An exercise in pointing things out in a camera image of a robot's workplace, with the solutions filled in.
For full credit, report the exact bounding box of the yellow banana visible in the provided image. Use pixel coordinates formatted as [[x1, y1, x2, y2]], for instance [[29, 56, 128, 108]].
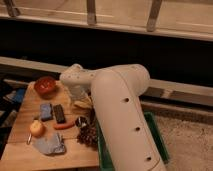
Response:
[[74, 99, 93, 109]]

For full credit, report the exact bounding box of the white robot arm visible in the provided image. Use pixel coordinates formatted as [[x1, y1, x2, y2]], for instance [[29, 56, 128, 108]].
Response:
[[60, 64, 166, 171]]

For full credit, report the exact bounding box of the green plastic tray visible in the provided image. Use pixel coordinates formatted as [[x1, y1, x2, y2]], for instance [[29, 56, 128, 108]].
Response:
[[96, 111, 170, 171]]

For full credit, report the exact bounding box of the small round dark tin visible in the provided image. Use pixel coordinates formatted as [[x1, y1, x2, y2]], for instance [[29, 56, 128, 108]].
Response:
[[75, 116, 87, 128]]

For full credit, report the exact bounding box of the dark grape bunch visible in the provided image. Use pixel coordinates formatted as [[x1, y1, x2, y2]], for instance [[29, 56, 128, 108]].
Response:
[[77, 127, 98, 149]]

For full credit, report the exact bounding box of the dark brown block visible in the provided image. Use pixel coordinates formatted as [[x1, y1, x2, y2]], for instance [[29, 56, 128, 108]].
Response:
[[53, 104, 66, 124]]

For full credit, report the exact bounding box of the red bowl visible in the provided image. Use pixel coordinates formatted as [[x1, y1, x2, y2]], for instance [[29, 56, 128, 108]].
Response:
[[34, 76, 56, 98]]

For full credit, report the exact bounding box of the orange carrot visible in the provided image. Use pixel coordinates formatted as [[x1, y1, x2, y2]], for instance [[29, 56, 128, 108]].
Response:
[[53, 122, 75, 130]]

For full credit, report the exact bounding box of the blue sponge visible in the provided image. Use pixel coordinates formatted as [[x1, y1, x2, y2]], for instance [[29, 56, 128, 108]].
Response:
[[40, 103, 53, 121]]

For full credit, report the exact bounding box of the grey crumpled cloth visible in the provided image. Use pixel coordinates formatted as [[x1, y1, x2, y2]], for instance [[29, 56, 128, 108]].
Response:
[[33, 133, 66, 155]]

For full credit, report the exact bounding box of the yellow red apple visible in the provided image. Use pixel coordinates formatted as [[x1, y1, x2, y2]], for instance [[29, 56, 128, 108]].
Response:
[[30, 120, 45, 137]]

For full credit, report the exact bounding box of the small silver utensil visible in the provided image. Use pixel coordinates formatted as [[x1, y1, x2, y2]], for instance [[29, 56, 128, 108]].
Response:
[[26, 133, 32, 145]]

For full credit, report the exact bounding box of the black handled utensil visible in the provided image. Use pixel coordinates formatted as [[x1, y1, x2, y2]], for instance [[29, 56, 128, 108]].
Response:
[[89, 109, 96, 127]]

